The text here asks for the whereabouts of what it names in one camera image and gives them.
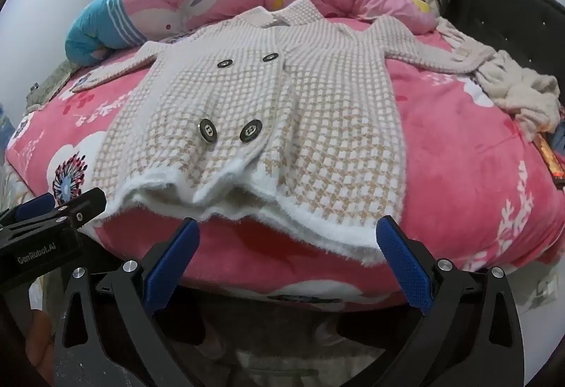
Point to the person's left hand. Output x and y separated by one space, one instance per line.
40 343

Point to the grey patterned cloth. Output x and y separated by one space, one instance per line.
53 82

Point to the pink floral bed blanket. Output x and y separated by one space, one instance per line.
463 148

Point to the orange snack packet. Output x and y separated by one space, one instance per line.
549 159

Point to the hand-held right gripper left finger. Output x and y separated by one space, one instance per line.
174 265

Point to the black padded headboard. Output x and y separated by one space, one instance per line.
507 16

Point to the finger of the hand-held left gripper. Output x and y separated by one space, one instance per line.
34 205
79 208

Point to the blue printed cloth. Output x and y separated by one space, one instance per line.
3 122

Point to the beige checked knit cardigan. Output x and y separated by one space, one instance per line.
309 126

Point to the cream fluffy cloth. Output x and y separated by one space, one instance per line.
521 91

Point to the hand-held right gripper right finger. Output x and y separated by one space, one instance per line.
404 267

